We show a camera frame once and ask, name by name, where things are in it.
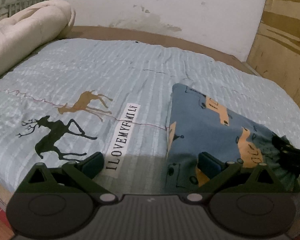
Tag light blue bed sheet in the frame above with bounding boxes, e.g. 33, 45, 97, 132
0, 38, 300, 194

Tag brown wooden bed frame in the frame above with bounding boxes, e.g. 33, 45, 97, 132
67, 26, 253, 74

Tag cream rolled blanket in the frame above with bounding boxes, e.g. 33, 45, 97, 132
0, 0, 76, 76

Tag blue pants with orange print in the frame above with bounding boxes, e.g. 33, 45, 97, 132
163, 83, 300, 193

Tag wooden plywood cabinet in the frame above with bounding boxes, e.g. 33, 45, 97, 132
247, 0, 300, 108

